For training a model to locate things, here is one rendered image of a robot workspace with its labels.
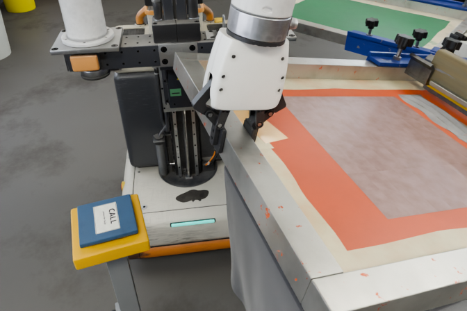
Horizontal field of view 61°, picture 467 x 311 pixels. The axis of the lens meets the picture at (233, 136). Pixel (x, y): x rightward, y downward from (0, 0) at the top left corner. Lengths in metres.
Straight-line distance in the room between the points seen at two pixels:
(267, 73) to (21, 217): 1.96
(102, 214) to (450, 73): 0.79
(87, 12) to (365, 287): 0.84
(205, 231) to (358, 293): 1.40
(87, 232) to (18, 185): 1.80
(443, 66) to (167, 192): 1.24
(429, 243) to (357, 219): 0.09
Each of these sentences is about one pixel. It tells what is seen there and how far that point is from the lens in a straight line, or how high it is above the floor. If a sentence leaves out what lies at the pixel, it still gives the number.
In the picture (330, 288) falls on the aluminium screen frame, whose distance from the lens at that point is 0.40.
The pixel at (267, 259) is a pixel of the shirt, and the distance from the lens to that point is 0.75.
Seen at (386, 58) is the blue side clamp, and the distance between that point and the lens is 1.06.
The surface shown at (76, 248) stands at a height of 0.95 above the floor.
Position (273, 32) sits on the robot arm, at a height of 1.35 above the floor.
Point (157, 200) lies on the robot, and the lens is 1.79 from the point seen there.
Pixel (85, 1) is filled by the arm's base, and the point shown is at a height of 1.24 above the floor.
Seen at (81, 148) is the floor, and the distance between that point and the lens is 2.68.
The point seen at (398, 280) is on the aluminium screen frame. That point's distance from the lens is 0.44.
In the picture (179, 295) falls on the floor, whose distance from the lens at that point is 1.82.
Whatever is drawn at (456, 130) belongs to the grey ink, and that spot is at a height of 1.07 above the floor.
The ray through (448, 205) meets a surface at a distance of 0.66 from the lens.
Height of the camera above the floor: 1.52
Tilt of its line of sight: 36 degrees down
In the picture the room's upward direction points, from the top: straight up
